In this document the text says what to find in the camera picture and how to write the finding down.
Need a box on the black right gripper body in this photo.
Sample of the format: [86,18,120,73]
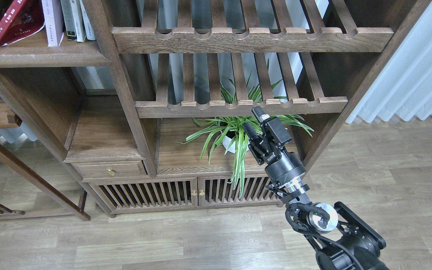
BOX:
[249,118,307,190]

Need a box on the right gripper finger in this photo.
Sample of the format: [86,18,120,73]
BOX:
[242,122,259,141]
[251,106,271,123]

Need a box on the red textbook with photos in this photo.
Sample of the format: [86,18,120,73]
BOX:
[0,0,45,47]

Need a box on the white lavender paperback book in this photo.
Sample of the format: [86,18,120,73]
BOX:
[41,0,64,47]

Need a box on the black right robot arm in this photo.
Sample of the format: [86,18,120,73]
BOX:
[243,106,387,270]

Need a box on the green spider plant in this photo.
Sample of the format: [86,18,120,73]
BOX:
[179,83,314,198]

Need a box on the white plant pot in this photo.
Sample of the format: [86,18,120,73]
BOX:
[222,135,240,155]

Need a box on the grey upright book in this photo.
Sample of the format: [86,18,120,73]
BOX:
[60,0,77,41]

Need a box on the white upright book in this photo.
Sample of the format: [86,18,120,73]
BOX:
[79,0,96,41]
[70,0,86,42]

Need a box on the dark wooden bookshelf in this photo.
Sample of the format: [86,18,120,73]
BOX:
[0,0,431,217]

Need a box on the white upright book right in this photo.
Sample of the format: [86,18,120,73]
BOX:
[79,0,96,41]

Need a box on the brass drawer knob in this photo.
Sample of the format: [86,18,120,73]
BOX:
[107,168,116,176]

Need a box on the white pleated curtain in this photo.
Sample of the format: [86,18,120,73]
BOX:
[346,2,432,124]

